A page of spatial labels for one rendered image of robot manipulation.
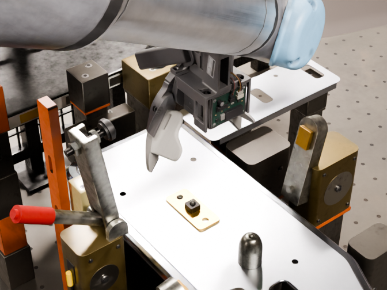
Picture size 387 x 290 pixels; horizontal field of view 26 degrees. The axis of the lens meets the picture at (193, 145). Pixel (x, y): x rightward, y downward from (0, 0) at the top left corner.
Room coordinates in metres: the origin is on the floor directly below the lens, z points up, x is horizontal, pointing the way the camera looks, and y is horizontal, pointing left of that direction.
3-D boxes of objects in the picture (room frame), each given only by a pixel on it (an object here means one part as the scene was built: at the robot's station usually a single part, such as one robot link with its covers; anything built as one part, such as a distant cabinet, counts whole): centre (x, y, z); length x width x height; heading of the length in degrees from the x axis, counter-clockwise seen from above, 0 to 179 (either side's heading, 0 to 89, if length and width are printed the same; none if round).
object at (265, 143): (1.06, -0.12, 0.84); 0.12 x 0.07 x 0.28; 128
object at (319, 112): (1.23, -0.21, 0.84); 0.05 x 0.05 x 0.29; 38
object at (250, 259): (0.78, -0.08, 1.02); 0.03 x 0.03 x 0.07
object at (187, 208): (0.88, 0.00, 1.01); 0.08 x 0.04 x 0.01; 37
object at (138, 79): (1.18, 0.07, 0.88); 0.08 x 0.08 x 0.36; 38
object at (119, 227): (0.78, 0.10, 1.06); 0.03 x 0.01 x 0.03; 128
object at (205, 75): (0.86, -0.02, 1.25); 0.09 x 0.08 x 0.12; 38
